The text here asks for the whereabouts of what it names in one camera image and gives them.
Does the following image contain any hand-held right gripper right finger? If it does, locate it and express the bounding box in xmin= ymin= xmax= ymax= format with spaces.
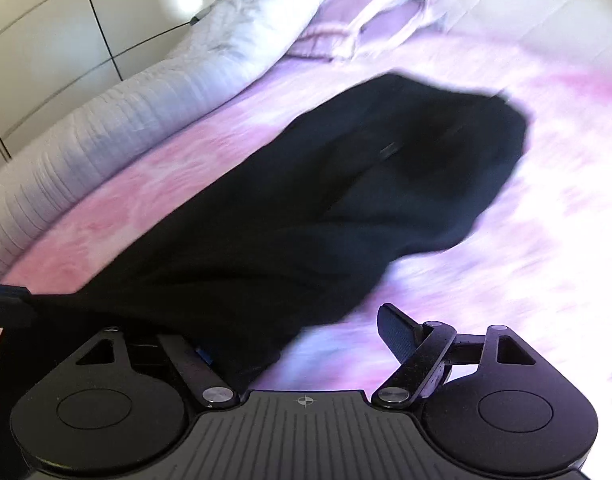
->
xmin=373 ymin=302 xmax=537 ymax=409

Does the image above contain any white striped duvet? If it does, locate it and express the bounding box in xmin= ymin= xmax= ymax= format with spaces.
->
xmin=0 ymin=0 xmax=394 ymax=283

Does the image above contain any pink floral bed sheet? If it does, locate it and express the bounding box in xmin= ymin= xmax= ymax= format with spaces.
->
xmin=0 ymin=35 xmax=612 ymax=396

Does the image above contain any white wardrobe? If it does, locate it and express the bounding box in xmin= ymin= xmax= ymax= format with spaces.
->
xmin=0 ymin=0 xmax=228 ymax=162

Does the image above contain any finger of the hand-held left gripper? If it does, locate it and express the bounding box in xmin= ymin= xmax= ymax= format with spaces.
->
xmin=0 ymin=282 xmax=37 ymax=330

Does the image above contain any purple pillow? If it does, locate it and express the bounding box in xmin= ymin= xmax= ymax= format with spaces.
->
xmin=286 ymin=0 xmax=453 ymax=62

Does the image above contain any black garment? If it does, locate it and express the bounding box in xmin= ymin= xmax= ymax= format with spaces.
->
xmin=28 ymin=72 xmax=531 ymax=386

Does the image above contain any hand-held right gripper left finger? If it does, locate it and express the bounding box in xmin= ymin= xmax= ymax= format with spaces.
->
xmin=75 ymin=328 xmax=238 ymax=407

